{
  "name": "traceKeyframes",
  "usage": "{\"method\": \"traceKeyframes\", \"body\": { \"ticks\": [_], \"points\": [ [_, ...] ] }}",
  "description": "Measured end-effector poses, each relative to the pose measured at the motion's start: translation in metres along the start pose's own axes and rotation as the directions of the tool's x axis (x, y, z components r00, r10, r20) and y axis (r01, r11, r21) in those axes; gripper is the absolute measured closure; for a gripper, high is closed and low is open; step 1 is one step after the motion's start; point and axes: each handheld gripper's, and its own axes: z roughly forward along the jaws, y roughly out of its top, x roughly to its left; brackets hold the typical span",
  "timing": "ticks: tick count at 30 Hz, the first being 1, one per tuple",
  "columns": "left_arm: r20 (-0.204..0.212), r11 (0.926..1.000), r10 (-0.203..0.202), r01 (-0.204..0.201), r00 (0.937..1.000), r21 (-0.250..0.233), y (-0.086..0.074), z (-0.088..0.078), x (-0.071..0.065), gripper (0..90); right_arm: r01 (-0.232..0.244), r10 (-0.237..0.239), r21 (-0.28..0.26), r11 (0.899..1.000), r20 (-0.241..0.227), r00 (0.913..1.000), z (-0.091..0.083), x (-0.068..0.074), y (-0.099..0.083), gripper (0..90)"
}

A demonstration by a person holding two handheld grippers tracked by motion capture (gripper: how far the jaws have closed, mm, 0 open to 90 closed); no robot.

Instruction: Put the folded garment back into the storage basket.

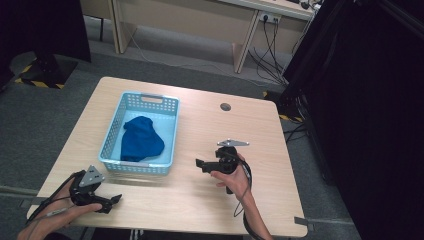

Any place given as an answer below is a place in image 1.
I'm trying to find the person's left hand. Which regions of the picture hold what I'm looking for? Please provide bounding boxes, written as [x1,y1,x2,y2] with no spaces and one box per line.
[33,179,103,233]

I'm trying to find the black stand base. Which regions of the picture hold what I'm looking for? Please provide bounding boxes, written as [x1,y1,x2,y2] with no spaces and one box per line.
[14,51,80,90]

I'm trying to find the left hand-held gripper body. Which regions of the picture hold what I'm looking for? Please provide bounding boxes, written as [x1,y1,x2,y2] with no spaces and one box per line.
[69,164,107,206]

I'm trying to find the person's right hand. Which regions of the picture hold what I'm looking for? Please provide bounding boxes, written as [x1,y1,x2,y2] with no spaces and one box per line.
[210,152,252,202]

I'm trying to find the black curtain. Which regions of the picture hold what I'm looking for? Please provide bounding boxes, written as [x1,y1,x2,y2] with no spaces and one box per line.
[0,0,93,92]
[279,0,424,240]

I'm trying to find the blue cloth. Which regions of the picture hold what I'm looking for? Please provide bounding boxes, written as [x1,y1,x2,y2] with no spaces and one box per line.
[120,115,166,163]

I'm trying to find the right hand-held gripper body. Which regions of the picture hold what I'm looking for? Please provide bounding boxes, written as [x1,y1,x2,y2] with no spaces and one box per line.
[209,138,250,195]

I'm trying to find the white wall socket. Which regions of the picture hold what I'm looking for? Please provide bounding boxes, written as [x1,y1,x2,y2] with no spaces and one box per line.
[258,11,282,25]

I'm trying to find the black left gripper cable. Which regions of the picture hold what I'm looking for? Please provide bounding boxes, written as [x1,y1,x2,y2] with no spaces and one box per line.
[25,170,86,225]

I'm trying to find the beige wooden desk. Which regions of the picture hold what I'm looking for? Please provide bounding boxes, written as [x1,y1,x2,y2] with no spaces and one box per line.
[79,0,316,75]

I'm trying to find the light blue plastic basket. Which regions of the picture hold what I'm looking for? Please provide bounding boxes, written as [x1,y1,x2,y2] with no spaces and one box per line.
[98,90,181,177]

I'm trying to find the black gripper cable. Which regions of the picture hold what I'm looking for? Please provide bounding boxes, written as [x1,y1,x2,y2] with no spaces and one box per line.
[25,170,86,225]
[233,159,259,240]

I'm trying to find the black floor cables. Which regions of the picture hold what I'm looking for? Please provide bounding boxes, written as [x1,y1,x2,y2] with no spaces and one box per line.
[283,122,310,144]

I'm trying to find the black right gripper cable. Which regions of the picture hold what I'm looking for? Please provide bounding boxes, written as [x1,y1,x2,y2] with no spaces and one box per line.
[233,159,259,240]

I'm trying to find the grey metal table bracket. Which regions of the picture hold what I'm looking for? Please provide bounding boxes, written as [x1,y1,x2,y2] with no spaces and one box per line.
[19,197,46,210]
[293,215,315,232]

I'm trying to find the black hanging cables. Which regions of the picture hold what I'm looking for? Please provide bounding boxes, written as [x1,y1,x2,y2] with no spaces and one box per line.
[247,15,290,88]

